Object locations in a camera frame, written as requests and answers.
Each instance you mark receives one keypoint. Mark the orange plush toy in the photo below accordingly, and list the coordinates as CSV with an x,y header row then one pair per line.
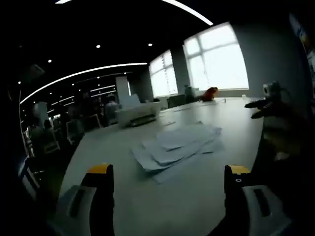
x,y
210,94

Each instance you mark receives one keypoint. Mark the long curved ceiling light strip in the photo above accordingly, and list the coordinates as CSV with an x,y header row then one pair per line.
x,y
194,13
73,75

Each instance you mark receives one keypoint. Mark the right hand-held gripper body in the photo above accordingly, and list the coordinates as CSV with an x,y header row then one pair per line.
x,y
272,91

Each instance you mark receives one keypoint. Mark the small bright window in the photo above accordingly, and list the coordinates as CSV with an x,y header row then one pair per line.
x,y
162,76

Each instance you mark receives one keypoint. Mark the white table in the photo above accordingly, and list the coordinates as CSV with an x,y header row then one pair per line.
x,y
123,209

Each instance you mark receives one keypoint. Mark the stack of printing papers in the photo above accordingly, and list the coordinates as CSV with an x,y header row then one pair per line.
x,y
177,147

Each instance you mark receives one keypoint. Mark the ceiling air conditioner unit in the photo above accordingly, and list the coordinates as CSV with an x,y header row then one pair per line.
x,y
36,70

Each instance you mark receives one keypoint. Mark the person's right hand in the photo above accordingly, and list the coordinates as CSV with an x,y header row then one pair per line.
x,y
283,118

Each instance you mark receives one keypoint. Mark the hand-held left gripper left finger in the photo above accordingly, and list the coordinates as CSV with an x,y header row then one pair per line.
x,y
102,194

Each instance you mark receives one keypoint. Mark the white cylindrical appliance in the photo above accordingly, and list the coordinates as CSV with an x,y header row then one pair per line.
x,y
189,93

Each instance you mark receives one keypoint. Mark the white printer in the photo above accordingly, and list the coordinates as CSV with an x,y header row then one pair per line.
x,y
137,113

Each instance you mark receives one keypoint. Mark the blue white wall display board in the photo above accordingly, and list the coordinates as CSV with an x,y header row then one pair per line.
x,y
305,41

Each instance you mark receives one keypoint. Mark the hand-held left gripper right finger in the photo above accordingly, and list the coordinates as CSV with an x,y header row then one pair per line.
x,y
233,196

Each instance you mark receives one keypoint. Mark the white mesh office chair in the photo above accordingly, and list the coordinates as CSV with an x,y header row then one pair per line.
x,y
177,101
75,130

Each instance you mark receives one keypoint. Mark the large bright window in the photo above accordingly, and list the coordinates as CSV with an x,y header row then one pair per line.
x,y
219,59

